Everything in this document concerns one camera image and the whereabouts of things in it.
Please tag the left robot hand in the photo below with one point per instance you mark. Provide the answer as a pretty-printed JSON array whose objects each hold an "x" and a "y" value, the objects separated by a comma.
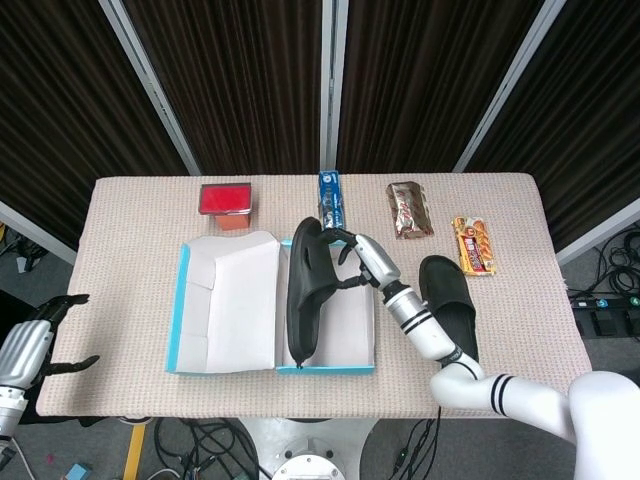
[{"x": 25, "y": 350}]

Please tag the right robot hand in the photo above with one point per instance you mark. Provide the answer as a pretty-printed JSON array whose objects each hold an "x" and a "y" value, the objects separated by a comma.
[{"x": 380, "y": 262}]

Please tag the black rubber slipper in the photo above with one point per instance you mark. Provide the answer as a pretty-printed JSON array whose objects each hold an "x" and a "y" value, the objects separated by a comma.
[
  {"x": 307, "y": 300},
  {"x": 447, "y": 285}
]

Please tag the white and blue shoebox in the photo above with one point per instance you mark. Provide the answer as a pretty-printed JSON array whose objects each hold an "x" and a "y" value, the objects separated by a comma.
[{"x": 235, "y": 310}]

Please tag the grey round robot base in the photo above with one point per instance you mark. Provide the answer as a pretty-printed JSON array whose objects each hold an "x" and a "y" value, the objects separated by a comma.
[{"x": 310, "y": 462}]

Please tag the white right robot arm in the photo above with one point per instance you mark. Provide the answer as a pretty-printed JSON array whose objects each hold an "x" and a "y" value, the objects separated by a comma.
[{"x": 525, "y": 395}]

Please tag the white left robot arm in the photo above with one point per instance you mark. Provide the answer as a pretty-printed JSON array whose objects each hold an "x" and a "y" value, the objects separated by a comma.
[{"x": 10, "y": 410}]

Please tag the red topped box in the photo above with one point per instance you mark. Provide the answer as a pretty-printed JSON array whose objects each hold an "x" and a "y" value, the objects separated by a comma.
[{"x": 225, "y": 200}]

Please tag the brown silver snack wrapper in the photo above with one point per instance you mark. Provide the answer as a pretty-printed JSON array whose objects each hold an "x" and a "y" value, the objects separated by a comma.
[{"x": 409, "y": 210}]

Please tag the blue cookie package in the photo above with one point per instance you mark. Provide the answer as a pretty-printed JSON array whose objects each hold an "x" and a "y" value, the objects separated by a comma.
[{"x": 331, "y": 200}]

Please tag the yellow orange snack pack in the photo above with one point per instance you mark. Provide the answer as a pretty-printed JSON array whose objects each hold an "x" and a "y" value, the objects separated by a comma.
[{"x": 475, "y": 247}]

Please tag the beige woven tablecloth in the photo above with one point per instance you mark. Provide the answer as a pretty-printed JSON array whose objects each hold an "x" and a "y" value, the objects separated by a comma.
[{"x": 125, "y": 300}]

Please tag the small blue floor object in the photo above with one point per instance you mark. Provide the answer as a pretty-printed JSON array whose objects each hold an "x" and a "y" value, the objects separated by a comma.
[{"x": 79, "y": 472}]

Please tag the dark pleated curtain panel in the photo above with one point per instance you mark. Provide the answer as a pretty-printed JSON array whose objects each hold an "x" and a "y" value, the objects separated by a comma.
[
  {"x": 50, "y": 125},
  {"x": 225, "y": 75},
  {"x": 590, "y": 125},
  {"x": 425, "y": 75}
]

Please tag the black foot pedals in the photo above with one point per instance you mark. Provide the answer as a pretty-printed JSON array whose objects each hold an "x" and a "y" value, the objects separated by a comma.
[{"x": 600, "y": 322}]

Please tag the black power strip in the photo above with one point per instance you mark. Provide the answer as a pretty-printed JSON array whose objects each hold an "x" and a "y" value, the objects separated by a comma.
[{"x": 615, "y": 302}]

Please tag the grey partition post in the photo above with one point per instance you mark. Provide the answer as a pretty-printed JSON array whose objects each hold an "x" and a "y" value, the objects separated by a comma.
[
  {"x": 600, "y": 234},
  {"x": 506, "y": 90},
  {"x": 152, "y": 90},
  {"x": 35, "y": 231},
  {"x": 334, "y": 85}
]

